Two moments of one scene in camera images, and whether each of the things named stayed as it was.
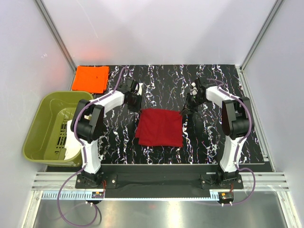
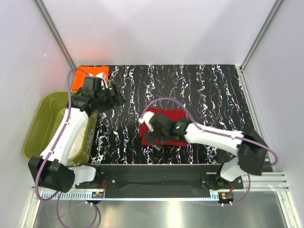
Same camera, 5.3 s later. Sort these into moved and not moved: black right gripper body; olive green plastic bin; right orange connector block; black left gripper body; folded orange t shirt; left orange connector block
Moved: black right gripper body; black left gripper body
Not moved: right orange connector block; olive green plastic bin; left orange connector block; folded orange t shirt
